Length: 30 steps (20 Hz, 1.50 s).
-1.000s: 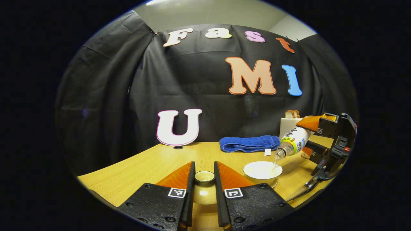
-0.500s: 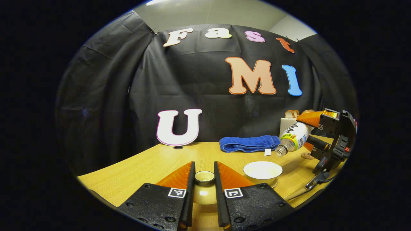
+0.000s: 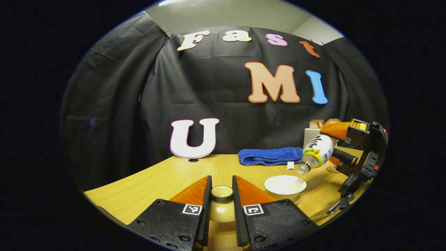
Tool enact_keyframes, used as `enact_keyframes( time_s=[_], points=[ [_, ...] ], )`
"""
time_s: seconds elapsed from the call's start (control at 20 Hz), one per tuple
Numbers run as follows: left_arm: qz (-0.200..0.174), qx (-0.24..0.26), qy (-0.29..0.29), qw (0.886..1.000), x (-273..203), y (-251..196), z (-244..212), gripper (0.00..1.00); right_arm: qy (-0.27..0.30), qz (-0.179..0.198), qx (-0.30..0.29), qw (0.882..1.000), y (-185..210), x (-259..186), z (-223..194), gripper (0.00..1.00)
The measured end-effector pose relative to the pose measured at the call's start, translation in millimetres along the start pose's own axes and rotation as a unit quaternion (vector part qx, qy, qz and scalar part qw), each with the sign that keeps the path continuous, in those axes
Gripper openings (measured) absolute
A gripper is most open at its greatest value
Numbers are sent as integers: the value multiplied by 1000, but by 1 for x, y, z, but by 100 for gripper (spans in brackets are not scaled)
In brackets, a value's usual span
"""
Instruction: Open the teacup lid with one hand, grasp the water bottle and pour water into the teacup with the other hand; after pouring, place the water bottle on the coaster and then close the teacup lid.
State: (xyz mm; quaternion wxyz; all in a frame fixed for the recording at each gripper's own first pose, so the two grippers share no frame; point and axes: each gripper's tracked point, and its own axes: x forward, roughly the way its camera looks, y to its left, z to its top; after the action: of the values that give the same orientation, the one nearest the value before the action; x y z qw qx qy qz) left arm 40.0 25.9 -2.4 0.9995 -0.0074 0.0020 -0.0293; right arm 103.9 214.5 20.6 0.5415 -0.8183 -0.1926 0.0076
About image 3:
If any blue folded towel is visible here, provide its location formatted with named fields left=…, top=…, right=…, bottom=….
left=238, top=147, right=303, bottom=170

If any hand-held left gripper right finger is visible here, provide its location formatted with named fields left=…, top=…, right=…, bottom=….
left=232, top=175, right=319, bottom=251

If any black backdrop cloth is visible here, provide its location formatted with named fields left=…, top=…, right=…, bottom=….
left=59, top=12, right=389, bottom=192

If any clear plastic water bottle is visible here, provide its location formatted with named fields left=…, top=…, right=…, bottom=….
left=296, top=134, right=339, bottom=175

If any white toaster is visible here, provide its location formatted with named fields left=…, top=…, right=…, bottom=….
left=303, top=128, right=323, bottom=150

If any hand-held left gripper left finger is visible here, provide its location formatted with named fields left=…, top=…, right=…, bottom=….
left=127, top=176, right=213, bottom=251

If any beige ceramic teacup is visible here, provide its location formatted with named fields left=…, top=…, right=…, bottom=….
left=264, top=175, right=307, bottom=201

